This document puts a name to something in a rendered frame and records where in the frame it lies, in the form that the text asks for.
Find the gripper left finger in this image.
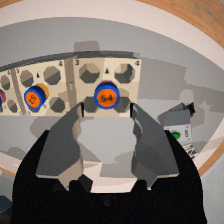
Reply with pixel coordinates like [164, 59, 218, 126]
[9, 102, 84, 224]

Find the grey flat mat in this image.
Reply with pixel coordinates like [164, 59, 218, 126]
[0, 17, 224, 178]

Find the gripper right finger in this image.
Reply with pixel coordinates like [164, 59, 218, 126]
[130, 102, 207, 224]

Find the white tube rack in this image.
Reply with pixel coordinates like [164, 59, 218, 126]
[182, 143, 198, 162]

